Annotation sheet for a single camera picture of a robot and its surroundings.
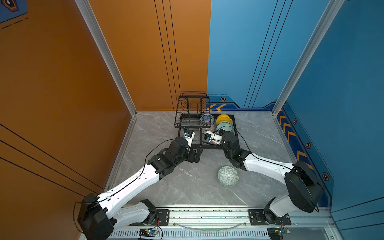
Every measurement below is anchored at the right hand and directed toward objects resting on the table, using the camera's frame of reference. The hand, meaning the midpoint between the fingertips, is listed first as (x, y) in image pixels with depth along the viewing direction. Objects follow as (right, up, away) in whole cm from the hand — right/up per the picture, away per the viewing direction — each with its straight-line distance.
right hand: (222, 127), depth 85 cm
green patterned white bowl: (+3, -29, +2) cm, 29 cm away
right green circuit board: (+24, -51, -14) cm, 58 cm away
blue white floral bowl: (-8, +7, +25) cm, 27 cm away
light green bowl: (+6, +1, +19) cm, 20 cm away
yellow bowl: (+4, +7, +20) cm, 22 cm away
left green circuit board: (-38, -50, -14) cm, 64 cm away
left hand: (-16, -10, -8) cm, 20 cm away
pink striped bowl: (-7, 0, -4) cm, 8 cm away
